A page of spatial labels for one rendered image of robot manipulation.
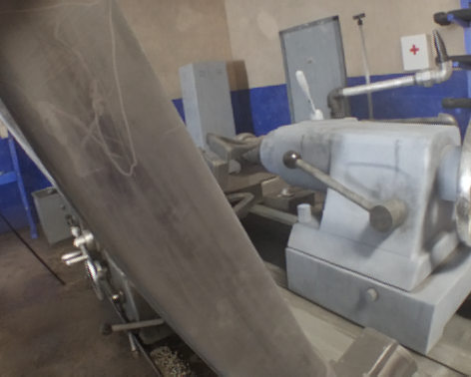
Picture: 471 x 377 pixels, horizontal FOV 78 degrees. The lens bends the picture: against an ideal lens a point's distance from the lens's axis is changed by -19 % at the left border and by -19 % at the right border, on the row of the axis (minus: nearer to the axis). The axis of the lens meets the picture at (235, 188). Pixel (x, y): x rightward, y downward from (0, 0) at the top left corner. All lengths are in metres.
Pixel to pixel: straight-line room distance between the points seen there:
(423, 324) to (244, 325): 0.42
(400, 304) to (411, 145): 0.25
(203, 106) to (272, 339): 5.13
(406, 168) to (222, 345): 0.44
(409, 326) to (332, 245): 0.20
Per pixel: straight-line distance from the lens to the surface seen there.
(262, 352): 0.19
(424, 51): 3.77
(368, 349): 0.34
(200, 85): 5.28
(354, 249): 0.60
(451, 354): 0.60
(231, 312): 0.16
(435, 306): 0.53
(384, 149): 0.57
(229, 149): 0.49
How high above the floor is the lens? 1.24
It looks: 15 degrees down
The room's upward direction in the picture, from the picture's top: 8 degrees counter-clockwise
